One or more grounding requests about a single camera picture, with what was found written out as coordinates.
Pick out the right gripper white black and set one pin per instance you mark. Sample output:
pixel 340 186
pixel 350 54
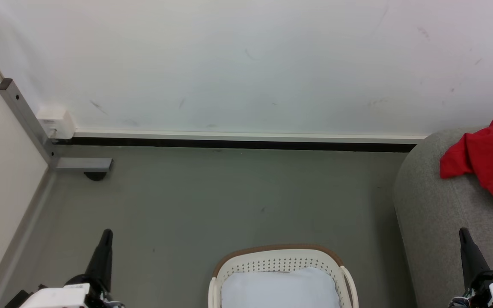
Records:
pixel 492 291

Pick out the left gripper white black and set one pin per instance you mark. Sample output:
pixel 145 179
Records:
pixel 73 293

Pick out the red garment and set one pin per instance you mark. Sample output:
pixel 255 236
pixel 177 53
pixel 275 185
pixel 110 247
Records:
pixel 492 160

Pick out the grey fabric sofa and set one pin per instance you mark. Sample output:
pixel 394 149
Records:
pixel 439 222

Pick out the white plastic laundry basket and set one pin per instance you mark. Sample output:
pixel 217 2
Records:
pixel 283 259

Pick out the pale blue cloth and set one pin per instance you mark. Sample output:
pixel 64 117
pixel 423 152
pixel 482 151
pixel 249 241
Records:
pixel 280 288

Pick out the black round frame foot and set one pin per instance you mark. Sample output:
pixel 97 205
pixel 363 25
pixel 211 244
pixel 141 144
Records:
pixel 96 176

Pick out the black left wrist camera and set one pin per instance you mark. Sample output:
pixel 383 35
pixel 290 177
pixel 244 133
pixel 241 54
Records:
pixel 16 301

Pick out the white wall outlet box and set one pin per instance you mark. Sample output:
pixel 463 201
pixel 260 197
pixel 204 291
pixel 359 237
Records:
pixel 56 122

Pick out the grey metal frame post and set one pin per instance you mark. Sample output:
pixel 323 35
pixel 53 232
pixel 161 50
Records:
pixel 30 122

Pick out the white black wall rail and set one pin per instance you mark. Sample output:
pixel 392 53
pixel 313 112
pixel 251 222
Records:
pixel 246 140

